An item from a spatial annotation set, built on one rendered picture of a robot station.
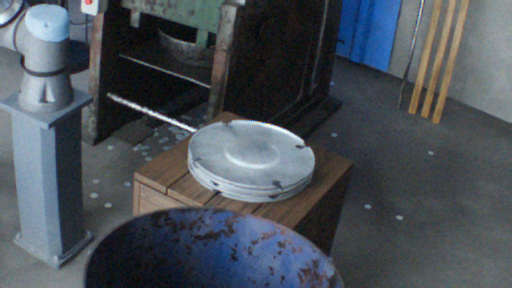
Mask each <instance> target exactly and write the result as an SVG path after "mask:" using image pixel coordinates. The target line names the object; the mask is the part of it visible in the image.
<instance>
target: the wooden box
mask: <svg viewBox="0 0 512 288"><path fill-rule="evenodd" d="M232 121H249V120H247V119H244V118H241V117H239V116H236V115H234V114H231V113H229V112H224V113H223V114H221V115H220V116H218V117H217V118H215V119H213V120H212V121H210V122H209V123H207V124H206V125H204V126H203V127H201V128H200V129H198V130H197V131H195V132H194V133H192V134H191V135H189V136H188V137H186V138H184V139H183V140H181V141H180V142H178V143H177V144H175V145H174V146H172V147H171V148H169V149H168V150H166V151H165V152H163V153H162V154H161V155H160V156H158V157H156V158H155V159H153V160H152V161H150V162H149V163H147V164H146V165H145V166H144V167H142V168H141V169H139V170H138V171H135V172H134V175H135V181H134V200H133V210H134V217H135V216H136V215H139V214H142V213H145V212H151V211H154V210H159V209H163V208H169V207H176V206H177V207H186V206H208V207H220V208H227V209H234V210H239V211H243V212H247V213H251V214H255V215H258V216H261V217H264V218H267V219H269V220H272V221H274V222H277V223H279V224H281V225H283V226H285V227H287V228H289V229H291V230H293V231H296V232H298V233H299V234H301V235H302V236H304V237H305V238H306V239H307V240H308V241H310V242H311V243H312V244H315V245H316V246H317V247H318V248H319V249H320V250H321V251H323V254H325V255H326V256H327V257H329V253H330V250H331V246H332V242H333V240H334V238H335V237H334V236H335V234H336V231H337V227H338V223H339V219H340V215H341V211H342V207H343V203H344V199H345V196H346V192H347V188H348V184H349V180H350V176H351V172H352V169H351V168H352V166H353V162H354V161H352V160H349V159H348V158H345V157H342V156H340V155H337V154H335V153H332V152H329V151H327V150H324V149H320V148H319V147H316V146H314V145H311V144H309V143H306V142H304V141H303V144H304V145H305V146H302V148H303V147H307V148H308V146H309V148H310V149H311V151H312V153H313V155H314V168H313V172H312V176H311V180H310V183H309V184H308V186H307V187H306V188H302V189H304V190H303V191H302V192H301V193H299V194H298V195H296V196H294V197H291V198H288V199H285V200H281V201H275V202H248V201H242V200H237V199H233V198H229V197H226V196H223V195H220V194H219V193H220V192H222V191H220V190H218V189H216V190H218V191H217V192H214V191H212V190H210V189H208V188H207V187H205V186H204V185H202V184H201V183H200V182H199V181H198V180H197V179H196V178H195V177H194V176H193V175H192V173H191V171H190V169H189V166H188V153H189V146H190V141H191V139H192V137H193V136H194V134H195V133H196V132H198V131H199V130H201V129H202V128H204V127H206V126H209V125H211V124H215V123H219V122H223V124H224V123H226V125H227V126H228V124H229V123H232Z"/></svg>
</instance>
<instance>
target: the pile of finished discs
mask: <svg viewBox="0 0 512 288"><path fill-rule="evenodd" d="M225 126H226V127H225ZM302 146H305V145H304V144H303V140H301V139H300V138H299V137H297V136H296V135H294V134H292V133H290V132H288V131H286V130H284V129H281V128H279V127H276V126H272V125H269V124H265V123H260V122H253V121H232V123H229V124H228V126H227V125H226V123H224V124H223V122H219V123H215V124H211V125H209V126H206V127H204V128H202V129H201V130H199V131H198V132H196V133H195V134H194V136H193V137H192V139H191V141H190V146H189V153H188V166H189V169H190V171H191V173H192V175H193V176H194V177H195V178H196V179H197V180H198V181H199V182H200V183H201V184H202V185H204V186H205V187H207V188H208V189H210V190H212V191H214V192H217V191H218V190H220V191H222V192H220V193H219V194H220V195H223V196H226V197H229V198H233V199H237V200H242V201H248V202H275V201H281V200H285V199H288V198H291V197H294V196H296V195H298V194H299V193H301V192H302V191H303V190H304V189H302V188H306V187H307V186H308V184H309V183H310V180H311V176H312V172H313V168H314V155H313V153H312V151H311V149H310V148H309V146H308V148H307V147H303V148H302ZM216 189H218V190H216Z"/></svg>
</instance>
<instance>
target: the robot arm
mask: <svg viewBox="0 0 512 288"><path fill-rule="evenodd" d="M67 12H68V11H67V10H65V9H64V8H62V7H61V6H60V7H59V6H57V5H46V4H40V5H37V6H34V7H30V6H29V5H28V4H27V2H26V1H25V0H0V46H2V47H3V46H5V47H7V48H8V49H9V48H10V49H12V50H13V51H17V52H19V53H20V54H21V53H22V54H23V55H24V56H25V65H24V66H25V73H24V76H23V79H22V82H21V86H20V90H19V98H18V102H19V104H20V106H21V107H23V109H25V110H29V111H31V112H35V113H53V112H56V111H59V110H62V109H64V108H67V107H69V106H70V105H71V104H72V103H73V101H74V88H73V84H72V83H71V80H70V73H69V71H68V66H69V57H68V52H69V37H70V34H71V26H70V24H71V23H70V17H69V16H70V14H69V13H67Z"/></svg>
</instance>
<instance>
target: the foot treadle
mask: <svg viewBox="0 0 512 288"><path fill-rule="evenodd" d="M209 95H210V91H209V92H207V93H205V94H203V95H201V96H199V97H197V98H195V99H193V100H191V101H189V102H187V103H185V104H183V105H181V106H179V107H177V108H175V109H173V110H171V111H169V112H167V113H166V115H169V116H171V117H174V118H176V117H177V116H179V115H181V114H183V113H185V112H187V111H189V110H191V109H193V108H195V107H197V106H199V105H201V104H203V103H205V102H207V101H209ZM164 123H166V122H164V121H162V120H159V119H157V118H156V119H154V120H152V121H150V122H148V123H146V124H145V125H144V124H141V123H139V122H137V121H134V120H132V121H130V122H128V123H126V124H124V125H122V126H121V127H120V128H118V129H116V130H114V131H113V132H112V133H111V137H112V138H114V139H116V140H118V141H121V142H122V143H124V144H126V145H129V146H131V147H135V146H137V145H139V144H140V143H142V142H144V140H146V139H148V138H149V137H151V136H153V135H154V134H155V131H156V130H155V128H157V127H159V126H161V125H163V124H164Z"/></svg>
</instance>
